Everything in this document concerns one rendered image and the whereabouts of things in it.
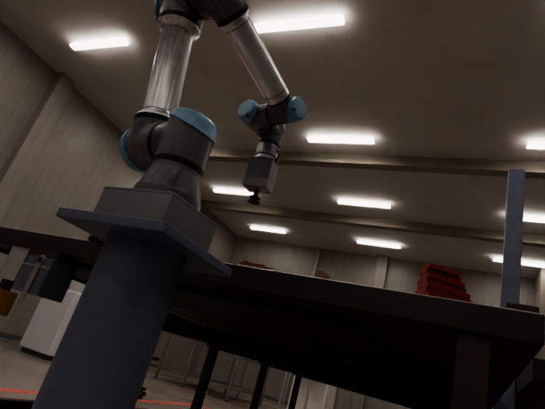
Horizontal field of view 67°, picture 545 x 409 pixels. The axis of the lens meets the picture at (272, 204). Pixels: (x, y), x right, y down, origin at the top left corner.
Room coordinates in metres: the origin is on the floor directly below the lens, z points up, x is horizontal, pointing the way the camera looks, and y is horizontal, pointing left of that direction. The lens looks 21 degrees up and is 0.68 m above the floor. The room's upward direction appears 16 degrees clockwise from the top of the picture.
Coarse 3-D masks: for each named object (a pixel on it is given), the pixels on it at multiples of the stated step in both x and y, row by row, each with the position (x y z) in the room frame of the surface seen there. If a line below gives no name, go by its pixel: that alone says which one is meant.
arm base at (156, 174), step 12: (156, 156) 0.84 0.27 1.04; (168, 156) 0.81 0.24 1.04; (156, 168) 0.82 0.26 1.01; (168, 168) 0.81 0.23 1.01; (180, 168) 0.82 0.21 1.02; (192, 168) 0.83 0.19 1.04; (144, 180) 0.81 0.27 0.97; (156, 180) 0.80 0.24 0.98; (168, 180) 0.80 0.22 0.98; (180, 180) 0.82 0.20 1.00; (192, 180) 0.83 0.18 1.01; (180, 192) 0.81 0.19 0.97; (192, 192) 0.83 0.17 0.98; (192, 204) 0.83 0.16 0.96
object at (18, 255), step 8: (16, 248) 1.54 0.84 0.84; (24, 248) 1.52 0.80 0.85; (8, 256) 1.55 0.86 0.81; (16, 256) 1.53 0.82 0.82; (24, 256) 1.51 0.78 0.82; (8, 264) 1.54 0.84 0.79; (16, 264) 1.52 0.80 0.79; (0, 272) 1.55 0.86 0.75; (8, 272) 1.53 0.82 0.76; (16, 272) 1.51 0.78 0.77
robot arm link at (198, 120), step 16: (176, 112) 0.82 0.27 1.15; (192, 112) 0.82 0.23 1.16; (160, 128) 0.85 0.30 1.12; (176, 128) 0.81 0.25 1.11; (192, 128) 0.81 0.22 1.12; (208, 128) 0.83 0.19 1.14; (160, 144) 0.84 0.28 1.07; (176, 144) 0.81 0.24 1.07; (192, 144) 0.82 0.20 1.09; (208, 144) 0.85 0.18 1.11; (192, 160) 0.82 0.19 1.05
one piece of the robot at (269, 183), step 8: (256, 160) 1.23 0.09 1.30; (264, 160) 1.22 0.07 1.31; (272, 160) 1.21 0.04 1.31; (248, 168) 1.24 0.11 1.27; (256, 168) 1.23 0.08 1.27; (264, 168) 1.22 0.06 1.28; (272, 168) 1.23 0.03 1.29; (248, 176) 1.24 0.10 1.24; (256, 176) 1.23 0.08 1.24; (264, 176) 1.22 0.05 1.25; (272, 176) 1.24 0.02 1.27; (248, 184) 1.24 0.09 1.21; (256, 184) 1.23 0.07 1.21; (264, 184) 1.22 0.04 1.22; (272, 184) 1.26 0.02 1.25; (256, 192) 1.25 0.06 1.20; (264, 192) 1.27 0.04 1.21
